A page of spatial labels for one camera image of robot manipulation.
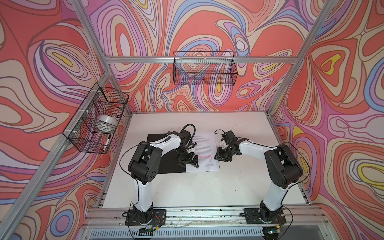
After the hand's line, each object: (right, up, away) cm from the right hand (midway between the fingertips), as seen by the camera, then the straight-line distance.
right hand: (217, 161), depth 93 cm
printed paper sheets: (-7, +6, +6) cm, 11 cm away
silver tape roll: (-58, +26, -19) cm, 66 cm away
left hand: (-15, -2, -4) cm, 15 cm away
